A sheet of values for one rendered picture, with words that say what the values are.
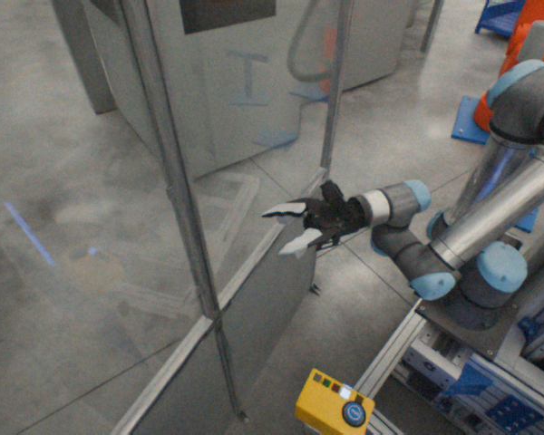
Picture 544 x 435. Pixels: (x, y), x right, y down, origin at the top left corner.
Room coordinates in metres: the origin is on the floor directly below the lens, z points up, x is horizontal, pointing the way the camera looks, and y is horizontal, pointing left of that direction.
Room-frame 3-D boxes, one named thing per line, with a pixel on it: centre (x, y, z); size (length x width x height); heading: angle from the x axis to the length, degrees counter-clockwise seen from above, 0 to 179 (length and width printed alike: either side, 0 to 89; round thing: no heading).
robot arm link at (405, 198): (0.57, -0.28, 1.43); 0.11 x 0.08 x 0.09; 111
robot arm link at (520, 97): (0.66, -0.53, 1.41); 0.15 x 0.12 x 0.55; 21
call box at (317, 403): (0.27, -0.15, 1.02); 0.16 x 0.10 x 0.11; 60
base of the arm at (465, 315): (0.54, -0.57, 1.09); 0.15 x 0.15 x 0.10
